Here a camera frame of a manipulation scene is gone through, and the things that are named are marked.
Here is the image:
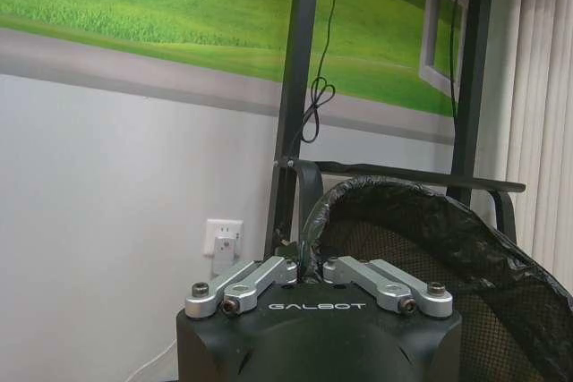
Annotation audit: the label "black mesh trash bin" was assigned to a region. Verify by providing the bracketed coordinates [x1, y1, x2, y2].
[300, 175, 573, 382]

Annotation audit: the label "thin white cable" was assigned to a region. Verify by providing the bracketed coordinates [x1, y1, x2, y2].
[128, 340, 180, 382]

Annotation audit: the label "white wall socket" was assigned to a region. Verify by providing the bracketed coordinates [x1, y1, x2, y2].
[203, 218, 245, 259]

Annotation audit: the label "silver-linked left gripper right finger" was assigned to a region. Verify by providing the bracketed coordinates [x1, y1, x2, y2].
[321, 255, 454, 318]

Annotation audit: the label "white plug adapter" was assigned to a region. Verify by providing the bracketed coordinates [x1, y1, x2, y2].
[210, 232, 243, 278]

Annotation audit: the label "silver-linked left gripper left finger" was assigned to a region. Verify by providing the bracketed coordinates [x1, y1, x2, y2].
[184, 255, 300, 319]

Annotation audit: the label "black metal desk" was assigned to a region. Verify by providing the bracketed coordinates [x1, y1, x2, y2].
[267, 0, 573, 263]

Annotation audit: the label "black plastic bin liner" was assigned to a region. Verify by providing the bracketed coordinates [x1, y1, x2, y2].
[300, 175, 573, 382]

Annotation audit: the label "green meadow wall mural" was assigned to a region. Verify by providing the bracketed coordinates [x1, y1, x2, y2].
[0, 0, 476, 117]

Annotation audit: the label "white vertical blinds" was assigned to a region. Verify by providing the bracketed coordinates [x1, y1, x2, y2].
[504, 0, 573, 296]

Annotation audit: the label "thin black knotted cable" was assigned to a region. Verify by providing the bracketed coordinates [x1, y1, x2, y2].
[289, 0, 346, 144]

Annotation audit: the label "thin black straight cable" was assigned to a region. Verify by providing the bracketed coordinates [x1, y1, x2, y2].
[446, 0, 465, 120]

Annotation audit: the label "black chair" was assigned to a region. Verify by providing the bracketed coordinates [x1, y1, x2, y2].
[291, 160, 527, 241]

